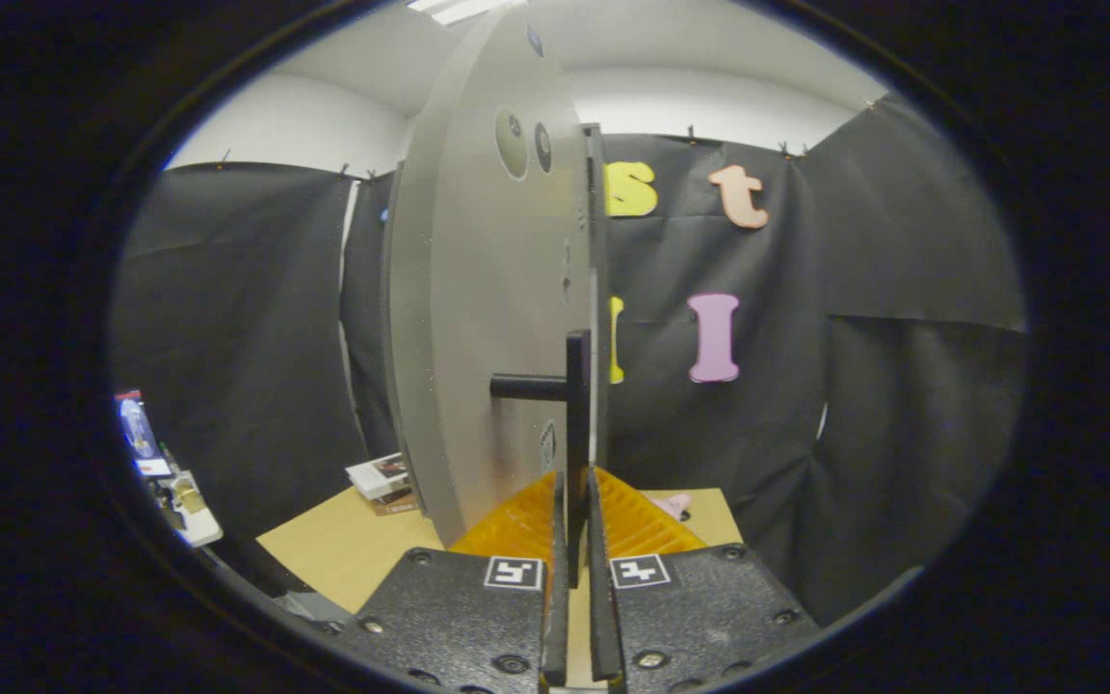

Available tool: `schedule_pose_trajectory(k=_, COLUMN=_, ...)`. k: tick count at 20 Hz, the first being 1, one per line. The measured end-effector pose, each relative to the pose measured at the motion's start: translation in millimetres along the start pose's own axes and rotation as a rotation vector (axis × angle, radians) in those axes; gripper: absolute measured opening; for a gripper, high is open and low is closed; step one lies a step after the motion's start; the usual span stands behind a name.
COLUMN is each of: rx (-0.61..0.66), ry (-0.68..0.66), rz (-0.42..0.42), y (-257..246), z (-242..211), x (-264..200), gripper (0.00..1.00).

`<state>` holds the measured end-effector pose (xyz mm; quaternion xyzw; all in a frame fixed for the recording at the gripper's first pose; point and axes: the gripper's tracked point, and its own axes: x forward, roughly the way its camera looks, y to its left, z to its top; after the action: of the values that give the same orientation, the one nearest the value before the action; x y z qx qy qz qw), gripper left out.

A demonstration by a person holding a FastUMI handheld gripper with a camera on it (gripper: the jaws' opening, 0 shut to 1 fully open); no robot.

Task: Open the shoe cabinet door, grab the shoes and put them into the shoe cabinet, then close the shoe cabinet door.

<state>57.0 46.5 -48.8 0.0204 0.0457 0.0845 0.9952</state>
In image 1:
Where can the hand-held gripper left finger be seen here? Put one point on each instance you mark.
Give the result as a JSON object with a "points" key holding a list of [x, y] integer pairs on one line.
{"points": [[558, 578]]}

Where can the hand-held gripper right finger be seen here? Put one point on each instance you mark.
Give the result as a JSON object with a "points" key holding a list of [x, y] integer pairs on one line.
{"points": [[599, 578]]}

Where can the dark grey shoe cabinet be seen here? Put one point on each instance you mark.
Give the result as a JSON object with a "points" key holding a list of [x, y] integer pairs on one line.
{"points": [[597, 231]]}

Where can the pink and green plush toy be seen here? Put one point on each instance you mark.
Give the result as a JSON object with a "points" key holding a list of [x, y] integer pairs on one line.
{"points": [[673, 504]]}

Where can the small brown box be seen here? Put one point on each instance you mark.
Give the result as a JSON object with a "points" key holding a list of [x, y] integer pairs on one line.
{"points": [[399, 501]]}

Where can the small white box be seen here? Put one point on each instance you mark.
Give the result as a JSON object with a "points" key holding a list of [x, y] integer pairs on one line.
{"points": [[380, 474]]}

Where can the black backdrop cloth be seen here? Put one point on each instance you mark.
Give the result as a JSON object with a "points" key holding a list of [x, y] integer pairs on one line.
{"points": [[854, 386]]}

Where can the long ceiling light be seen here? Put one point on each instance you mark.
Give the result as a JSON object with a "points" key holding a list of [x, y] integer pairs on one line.
{"points": [[454, 8]]}

